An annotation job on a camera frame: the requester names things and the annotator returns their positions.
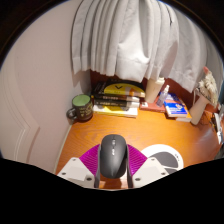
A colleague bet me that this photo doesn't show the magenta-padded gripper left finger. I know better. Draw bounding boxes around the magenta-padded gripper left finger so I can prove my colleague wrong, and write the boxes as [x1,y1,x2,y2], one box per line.
[56,143,102,190]

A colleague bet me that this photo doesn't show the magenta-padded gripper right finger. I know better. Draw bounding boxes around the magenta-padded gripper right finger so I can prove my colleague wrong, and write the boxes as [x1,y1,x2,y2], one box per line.
[125,143,170,189]

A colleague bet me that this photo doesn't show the black computer mouse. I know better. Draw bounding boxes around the black computer mouse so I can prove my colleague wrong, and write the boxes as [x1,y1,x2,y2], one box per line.
[99,134,129,179]

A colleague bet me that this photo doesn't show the white and grey mouse pad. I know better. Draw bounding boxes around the white and grey mouse pad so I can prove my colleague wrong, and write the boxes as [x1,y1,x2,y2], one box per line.
[140,143,185,175]

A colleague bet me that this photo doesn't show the dark mug with green inside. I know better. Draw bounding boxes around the dark mug with green inside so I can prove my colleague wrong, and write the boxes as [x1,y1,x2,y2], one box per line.
[66,94,94,122]

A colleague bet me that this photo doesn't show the red book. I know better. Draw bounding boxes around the red book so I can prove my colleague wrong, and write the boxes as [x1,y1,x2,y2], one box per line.
[139,100,167,114]

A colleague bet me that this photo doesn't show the orange book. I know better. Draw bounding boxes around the orange book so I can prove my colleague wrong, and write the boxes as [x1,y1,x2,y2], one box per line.
[174,111,193,123]

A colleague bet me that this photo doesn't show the blue book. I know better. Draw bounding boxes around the blue book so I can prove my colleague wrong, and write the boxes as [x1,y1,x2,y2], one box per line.
[163,93,188,118]

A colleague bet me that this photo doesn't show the yellow and white book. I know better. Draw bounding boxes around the yellow and white book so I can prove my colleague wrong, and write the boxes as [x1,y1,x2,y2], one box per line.
[92,104,139,118]

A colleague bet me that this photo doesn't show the clear spray bottle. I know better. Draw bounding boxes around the clear spray bottle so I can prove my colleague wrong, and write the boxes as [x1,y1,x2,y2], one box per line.
[156,84,170,108]

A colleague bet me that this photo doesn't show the white jug vase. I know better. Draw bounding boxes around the white jug vase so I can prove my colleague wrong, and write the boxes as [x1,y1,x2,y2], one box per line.
[189,94,209,126]

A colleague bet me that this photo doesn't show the black book with white pages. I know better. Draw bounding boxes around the black book with white pages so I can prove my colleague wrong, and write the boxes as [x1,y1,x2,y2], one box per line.
[93,98,140,109]

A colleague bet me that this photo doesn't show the cream lidded container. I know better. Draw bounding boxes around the cream lidded container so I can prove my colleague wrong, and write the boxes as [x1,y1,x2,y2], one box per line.
[144,77,166,104]

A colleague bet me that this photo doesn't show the thin black book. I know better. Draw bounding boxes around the thin black book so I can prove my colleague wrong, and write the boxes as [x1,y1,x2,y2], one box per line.
[93,93,141,103]

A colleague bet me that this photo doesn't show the yellow and black book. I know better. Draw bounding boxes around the yellow and black book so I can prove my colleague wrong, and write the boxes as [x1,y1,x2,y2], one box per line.
[94,79,147,98]

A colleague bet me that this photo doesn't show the white pleated curtain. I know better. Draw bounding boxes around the white pleated curtain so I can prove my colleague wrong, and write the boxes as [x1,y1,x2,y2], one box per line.
[70,0,221,94]

